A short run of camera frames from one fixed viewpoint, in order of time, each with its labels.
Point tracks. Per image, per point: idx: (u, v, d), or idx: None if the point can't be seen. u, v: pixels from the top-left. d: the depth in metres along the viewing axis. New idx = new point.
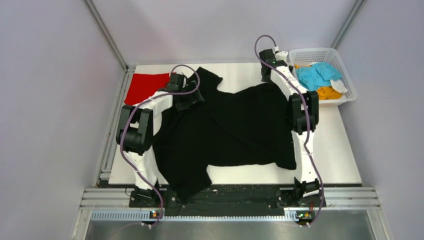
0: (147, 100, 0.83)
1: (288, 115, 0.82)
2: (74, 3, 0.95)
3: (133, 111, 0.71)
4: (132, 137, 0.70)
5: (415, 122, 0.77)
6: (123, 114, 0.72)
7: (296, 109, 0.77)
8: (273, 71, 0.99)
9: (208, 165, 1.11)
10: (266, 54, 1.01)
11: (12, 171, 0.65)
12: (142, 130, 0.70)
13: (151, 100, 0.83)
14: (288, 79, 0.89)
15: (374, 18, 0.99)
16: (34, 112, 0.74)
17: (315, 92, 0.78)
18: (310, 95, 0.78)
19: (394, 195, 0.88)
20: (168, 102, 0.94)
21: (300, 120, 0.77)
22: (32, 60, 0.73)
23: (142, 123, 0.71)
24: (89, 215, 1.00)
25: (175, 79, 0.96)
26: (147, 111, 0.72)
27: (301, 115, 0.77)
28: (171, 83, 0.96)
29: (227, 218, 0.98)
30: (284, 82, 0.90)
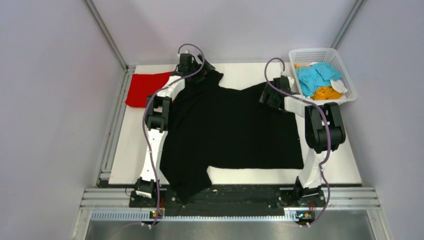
0: (165, 88, 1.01)
1: (306, 132, 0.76)
2: (74, 3, 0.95)
3: (151, 99, 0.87)
4: (157, 118, 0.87)
5: (415, 122, 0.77)
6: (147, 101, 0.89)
7: (315, 122, 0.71)
8: (287, 98, 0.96)
9: (208, 166, 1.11)
10: (281, 83, 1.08)
11: (11, 171, 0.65)
12: (165, 114, 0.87)
13: (169, 87, 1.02)
14: (303, 99, 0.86)
15: (374, 18, 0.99)
16: (34, 112, 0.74)
17: (336, 104, 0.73)
18: (329, 108, 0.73)
19: (394, 195, 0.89)
20: (181, 83, 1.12)
21: (322, 136, 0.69)
22: (32, 60, 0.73)
23: (164, 109, 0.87)
24: (89, 215, 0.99)
25: (185, 61, 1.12)
26: (167, 99, 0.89)
27: (322, 130, 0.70)
28: (181, 66, 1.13)
29: (227, 218, 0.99)
30: (299, 102, 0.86)
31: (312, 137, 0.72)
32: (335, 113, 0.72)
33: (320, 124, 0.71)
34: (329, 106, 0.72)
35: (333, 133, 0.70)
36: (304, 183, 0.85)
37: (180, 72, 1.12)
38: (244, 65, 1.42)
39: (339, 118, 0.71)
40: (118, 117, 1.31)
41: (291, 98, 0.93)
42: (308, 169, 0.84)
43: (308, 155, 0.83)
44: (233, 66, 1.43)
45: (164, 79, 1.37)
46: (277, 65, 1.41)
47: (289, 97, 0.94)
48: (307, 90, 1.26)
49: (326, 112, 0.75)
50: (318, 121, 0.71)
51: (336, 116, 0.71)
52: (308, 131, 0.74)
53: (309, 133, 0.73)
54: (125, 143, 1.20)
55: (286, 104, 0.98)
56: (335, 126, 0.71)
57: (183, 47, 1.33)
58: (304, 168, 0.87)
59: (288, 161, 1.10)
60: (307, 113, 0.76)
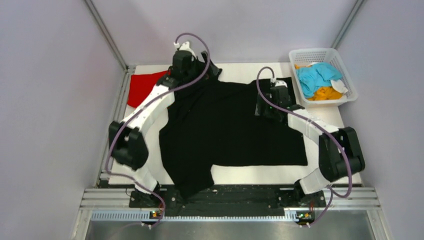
0: (140, 110, 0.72)
1: (321, 163, 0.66)
2: (74, 3, 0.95)
3: (120, 129, 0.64)
4: (123, 151, 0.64)
5: (416, 122, 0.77)
6: (111, 131, 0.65)
7: (332, 153, 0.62)
8: (291, 115, 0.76)
9: (212, 165, 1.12)
10: (281, 95, 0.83)
11: (11, 171, 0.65)
12: (132, 151, 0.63)
13: (144, 109, 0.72)
14: (311, 119, 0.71)
15: (374, 18, 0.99)
16: (33, 112, 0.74)
17: (352, 128, 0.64)
18: (345, 134, 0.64)
19: (395, 196, 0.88)
20: (169, 99, 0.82)
21: (340, 166, 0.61)
22: (32, 60, 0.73)
23: (130, 143, 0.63)
24: (89, 215, 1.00)
25: (179, 64, 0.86)
26: (136, 131, 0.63)
27: (339, 160, 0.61)
28: (174, 68, 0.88)
29: (228, 218, 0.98)
30: (307, 124, 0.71)
31: (330, 170, 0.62)
32: (352, 140, 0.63)
33: (338, 153, 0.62)
34: (345, 132, 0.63)
35: (351, 161, 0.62)
36: (307, 190, 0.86)
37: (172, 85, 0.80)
38: (244, 65, 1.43)
39: (357, 146, 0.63)
40: (119, 118, 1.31)
41: (294, 116, 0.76)
42: (313, 180, 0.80)
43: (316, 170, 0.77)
44: (233, 66, 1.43)
45: None
46: (277, 65, 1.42)
47: (291, 115, 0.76)
48: (308, 90, 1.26)
49: (340, 138, 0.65)
50: (334, 152, 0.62)
51: (353, 143, 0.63)
52: (324, 163, 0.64)
53: (325, 164, 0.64)
54: None
55: (290, 122, 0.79)
56: (353, 154, 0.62)
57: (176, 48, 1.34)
58: (309, 177, 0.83)
59: (289, 162, 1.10)
60: (320, 142, 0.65)
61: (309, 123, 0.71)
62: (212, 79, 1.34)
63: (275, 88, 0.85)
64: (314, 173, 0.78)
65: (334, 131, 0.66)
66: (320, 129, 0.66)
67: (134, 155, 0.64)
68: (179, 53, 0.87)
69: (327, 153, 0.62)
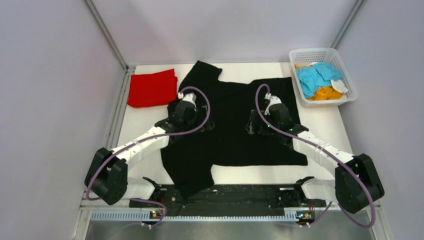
0: (132, 143, 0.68)
1: (340, 195, 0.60)
2: (74, 4, 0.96)
3: (107, 160, 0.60)
4: (100, 184, 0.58)
5: (416, 122, 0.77)
6: (96, 158, 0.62)
7: (351, 184, 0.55)
8: (296, 140, 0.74)
9: (213, 165, 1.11)
10: (282, 115, 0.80)
11: (12, 170, 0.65)
12: (110, 185, 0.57)
13: (136, 145, 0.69)
14: (321, 146, 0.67)
15: (374, 18, 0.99)
16: (34, 111, 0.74)
17: (367, 156, 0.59)
18: (361, 162, 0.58)
19: (394, 196, 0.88)
20: (163, 141, 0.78)
21: (362, 197, 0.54)
22: (32, 60, 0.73)
23: (111, 176, 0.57)
24: (89, 215, 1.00)
25: (181, 112, 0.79)
26: (120, 164, 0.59)
27: (359, 190, 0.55)
28: (175, 115, 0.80)
29: (227, 218, 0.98)
30: (316, 150, 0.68)
31: (350, 202, 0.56)
32: (369, 169, 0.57)
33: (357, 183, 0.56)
34: (361, 161, 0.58)
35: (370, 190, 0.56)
36: (310, 196, 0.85)
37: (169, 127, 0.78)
38: (244, 64, 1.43)
39: (375, 174, 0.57)
40: (119, 118, 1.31)
41: (301, 141, 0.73)
42: (320, 193, 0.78)
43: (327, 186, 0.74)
44: (233, 66, 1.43)
45: (165, 78, 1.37)
46: (277, 65, 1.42)
47: (296, 139, 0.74)
48: (308, 90, 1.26)
49: (354, 165, 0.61)
50: (354, 182, 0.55)
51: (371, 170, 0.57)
52: (344, 196, 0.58)
53: (344, 195, 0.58)
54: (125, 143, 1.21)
55: (295, 146, 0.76)
56: (372, 183, 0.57)
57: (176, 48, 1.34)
58: (315, 187, 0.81)
59: (289, 162, 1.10)
60: (335, 173, 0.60)
61: (319, 150, 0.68)
62: (212, 79, 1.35)
63: (275, 108, 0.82)
64: (323, 187, 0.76)
65: (348, 160, 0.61)
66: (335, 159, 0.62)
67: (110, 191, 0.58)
68: (185, 103, 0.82)
69: (346, 185, 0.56)
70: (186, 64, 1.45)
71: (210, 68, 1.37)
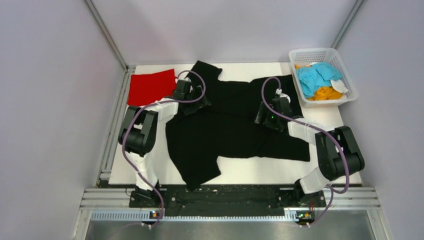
0: (153, 104, 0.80)
1: (320, 162, 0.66)
2: (73, 3, 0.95)
3: (138, 112, 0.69)
4: (137, 135, 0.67)
5: (416, 123, 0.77)
6: (128, 114, 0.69)
7: (329, 148, 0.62)
8: (291, 122, 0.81)
9: (219, 156, 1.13)
10: (282, 105, 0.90)
11: (11, 171, 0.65)
12: (146, 131, 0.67)
13: (157, 105, 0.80)
14: (308, 123, 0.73)
15: (374, 18, 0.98)
16: (33, 112, 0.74)
17: (347, 128, 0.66)
18: (341, 132, 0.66)
19: (394, 196, 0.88)
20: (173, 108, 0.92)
21: (339, 163, 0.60)
22: (31, 60, 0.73)
23: (146, 124, 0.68)
24: (89, 215, 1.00)
25: (182, 87, 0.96)
26: (152, 112, 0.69)
27: (338, 158, 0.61)
28: (178, 91, 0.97)
29: (227, 218, 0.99)
30: (305, 128, 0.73)
31: (327, 167, 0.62)
32: (349, 139, 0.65)
33: (335, 151, 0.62)
34: (341, 131, 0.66)
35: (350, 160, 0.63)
36: (307, 189, 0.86)
37: (175, 98, 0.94)
38: (244, 65, 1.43)
39: (354, 144, 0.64)
40: (118, 118, 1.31)
41: (295, 123, 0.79)
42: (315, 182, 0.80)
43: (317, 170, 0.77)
44: (233, 66, 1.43)
45: (166, 78, 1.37)
46: (277, 65, 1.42)
47: (292, 122, 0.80)
48: (308, 90, 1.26)
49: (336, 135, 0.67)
50: (332, 149, 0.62)
51: (350, 141, 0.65)
52: (322, 161, 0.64)
53: (323, 162, 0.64)
54: None
55: (290, 129, 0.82)
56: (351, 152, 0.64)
57: (176, 48, 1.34)
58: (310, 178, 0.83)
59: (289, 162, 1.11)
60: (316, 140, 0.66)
61: (307, 126, 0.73)
62: (212, 79, 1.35)
63: (277, 100, 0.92)
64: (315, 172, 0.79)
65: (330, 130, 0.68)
66: (317, 129, 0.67)
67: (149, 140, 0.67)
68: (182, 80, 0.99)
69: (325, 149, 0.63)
70: (186, 64, 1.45)
71: (211, 69, 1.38)
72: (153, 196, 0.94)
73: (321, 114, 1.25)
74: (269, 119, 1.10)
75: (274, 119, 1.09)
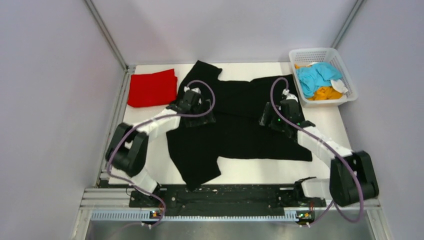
0: (149, 120, 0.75)
1: (331, 187, 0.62)
2: (73, 3, 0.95)
3: (128, 133, 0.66)
4: (123, 157, 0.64)
5: (416, 122, 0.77)
6: (118, 132, 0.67)
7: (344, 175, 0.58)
8: (301, 132, 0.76)
9: (219, 156, 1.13)
10: (291, 109, 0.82)
11: (11, 170, 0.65)
12: (132, 154, 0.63)
13: (153, 121, 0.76)
14: (322, 140, 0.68)
15: (374, 17, 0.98)
16: (33, 112, 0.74)
17: (366, 154, 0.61)
18: (358, 158, 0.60)
19: (394, 196, 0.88)
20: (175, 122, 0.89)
21: (353, 192, 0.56)
22: (32, 60, 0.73)
23: (134, 146, 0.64)
24: (89, 215, 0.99)
25: (190, 97, 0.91)
26: (143, 134, 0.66)
27: (352, 186, 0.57)
28: (184, 101, 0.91)
29: (227, 218, 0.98)
30: (318, 144, 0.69)
31: (340, 193, 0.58)
32: (366, 165, 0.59)
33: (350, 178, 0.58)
34: (359, 156, 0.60)
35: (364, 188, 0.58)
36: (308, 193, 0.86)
37: (180, 109, 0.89)
38: (244, 64, 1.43)
39: (371, 172, 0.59)
40: (118, 118, 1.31)
41: (305, 134, 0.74)
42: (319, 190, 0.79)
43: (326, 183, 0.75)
44: (233, 66, 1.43)
45: (166, 78, 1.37)
46: (277, 65, 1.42)
47: (301, 132, 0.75)
48: (308, 90, 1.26)
49: (352, 161, 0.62)
50: (347, 176, 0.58)
51: (367, 168, 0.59)
52: (335, 187, 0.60)
53: (335, 188, 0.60)
54: None
55: (300, 139, 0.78)
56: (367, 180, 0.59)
57: (176, 48, 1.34)
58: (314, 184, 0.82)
59: (288, 161, 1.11)
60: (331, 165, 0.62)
61: (320, 143, 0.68)
62: (212, 79, 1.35)
63: (285, 102, 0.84)
64: (322, 184, 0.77)
65: (346, 155, 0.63)
66: (332, 152, 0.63)
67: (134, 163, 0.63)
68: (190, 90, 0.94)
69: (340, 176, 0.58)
70: (186, 64, 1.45)
71: (212, 69, 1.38)
72: (153, 198, 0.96)
73: (321, 114, 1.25)
74: (275, 122, 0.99)
75: (280, 123, 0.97)
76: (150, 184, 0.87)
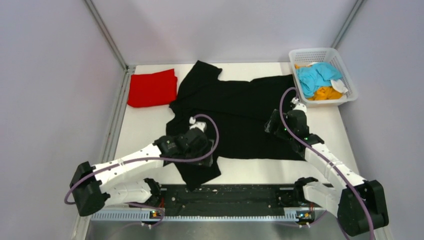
0: (116, 164, 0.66)
1: (341, 214, 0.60)
2: (74, 3, 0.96)
3: (84, 178, 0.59)
4: (78, 195, 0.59)
5: (416, 122, 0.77)
6: (78, 171, 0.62)
7: (355, 208, 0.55)
8: (309, 150, 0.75)
9: (219, 156, 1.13)
10: (298, 122, 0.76)
11: (12, 170, 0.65)
12: (82, 203, 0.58)
13: (120, 166, 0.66)
14: (333, 163, 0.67)
15: (374, 17, 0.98)
16: (33, 111, 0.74)
17: (380, 184, 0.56)
18: (370, 188, 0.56)
19: (394, 196, 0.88)
20: (156, 163, 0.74)
21: (363, 223, 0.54)
22: (33, 60, 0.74)
23: (83, 197, 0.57)
24: (89, 215, 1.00)
25: (191, 136, 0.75)
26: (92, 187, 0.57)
27: (361, 215, 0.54)
28: (183, 138, 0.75)
29: (228, 218, 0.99)
30: (327, 166, 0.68)
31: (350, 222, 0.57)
32: (379, 197, 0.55)
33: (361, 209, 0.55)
34: (371, 187, 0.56)
35: (374, 218, 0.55)
36: (308, 195, 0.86)
37: (172, 147, 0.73)
38: (244, 64, 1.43)
39: (383, 203, 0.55)
40: (119, 118, 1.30)
41: (313, 153, 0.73)
42: (319, 196, 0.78)
43: (330, 198, 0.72)
44: (233, 66, 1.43)
45: (166, 78, 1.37)
46: (277, 65, 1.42)
47: (309, 150, 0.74)
48: (308, 90, 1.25)
49: (363, 190, 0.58)
50: (359, 208, 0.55)
51: (380, 199, 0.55)
52: (345, 216, 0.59)
53: (345, 216, 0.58)
54: (125, 142, 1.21)
55: (308, 158, 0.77)
56: (378, 210, 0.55)
57: (176, 48, 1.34)
58: (319, 189, 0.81)
59: (288, 161, 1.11)
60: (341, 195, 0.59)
61: (330, 166, 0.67)
62: (213, 79, 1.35)
63: (293, 114, 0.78)
64: (325, 195, 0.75)
65: (358, 184, 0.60)
66: (344, 180, 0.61)
67: (84, 205, 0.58)
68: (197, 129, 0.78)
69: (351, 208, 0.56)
70: (186, 64, 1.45)
71: (212, 68, 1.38)
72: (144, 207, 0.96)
73: (321, 114, 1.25)
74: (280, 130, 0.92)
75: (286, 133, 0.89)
76: (139, 197, 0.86)
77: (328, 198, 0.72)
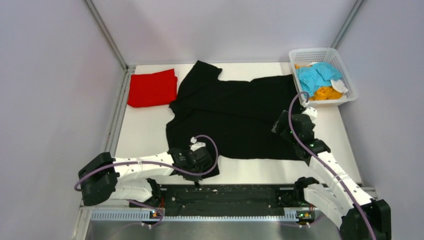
0: (134, 161, 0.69)
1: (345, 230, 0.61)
2: (74, 3, 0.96)
3: (103, 167, 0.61)
4: (89, 183, 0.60)
5: (415, 122, 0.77)
6: (97, 159, 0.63)
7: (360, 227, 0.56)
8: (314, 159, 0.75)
9: (219, 156, 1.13)
10: (303, 127, 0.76)
11: (12, 170, 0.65)
12: (92, 191, 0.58)
13: (137, 164, 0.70)
14: (340, 177, 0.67)
15: (374, 17, 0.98)
16: (33, 111, 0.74)
17: (387, 203, 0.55)
18: (377, 208, 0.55)
19: (393, 196, 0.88)
20: (165, 171, 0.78)
21: None
22: (32, 59, 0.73)
23: (97, 186, 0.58)
24: (89, 215, 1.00)
25: (200, 153, 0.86)
26: (112, 178, 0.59)
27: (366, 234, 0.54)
28: (193, 155, 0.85)
29: (228, 218, 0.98)
30: (333, 180, 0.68)
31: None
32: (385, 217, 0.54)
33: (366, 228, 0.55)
34: (378, 207, 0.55)
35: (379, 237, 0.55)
36: (307, 197, 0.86)
37: (184, 159, 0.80)
38: (244, 64, 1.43)
39: (388, 224, 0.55)
40: (118, 118, 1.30)
41: (319, 164, 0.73)
42: (321, 201, 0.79)
43: (333, 207, 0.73)
44: (233, 66, 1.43)
45: (165, 78, 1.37)
46: (277, 65, 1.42)
47: (315, 159, 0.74)
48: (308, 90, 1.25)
49: (369, 208, 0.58)
50: (364, 227, 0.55)
51: (385, 219, 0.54)
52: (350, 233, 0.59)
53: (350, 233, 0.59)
54: (125, 142, 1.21)
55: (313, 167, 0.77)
56: (383, 229, 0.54)
57: (176, 47, 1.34)
58: (320, 194, 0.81)
59: (288, 161, 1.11)
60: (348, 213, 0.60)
61: (337, 180, 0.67)
62: (212, 79, 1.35)
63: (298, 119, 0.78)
64: (327, 203, 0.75)
65: (365, 203, 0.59)
66: (351, 198, 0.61)
67: (92, 194, 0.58)
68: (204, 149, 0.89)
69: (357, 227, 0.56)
70: (186, 64, 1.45)
71: (212, 68, 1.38)
72: (144, 207, 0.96)
73: (321, 114, 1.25)
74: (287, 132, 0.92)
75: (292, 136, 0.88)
76: (141, 195, 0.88)
77: (331, 207, 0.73)
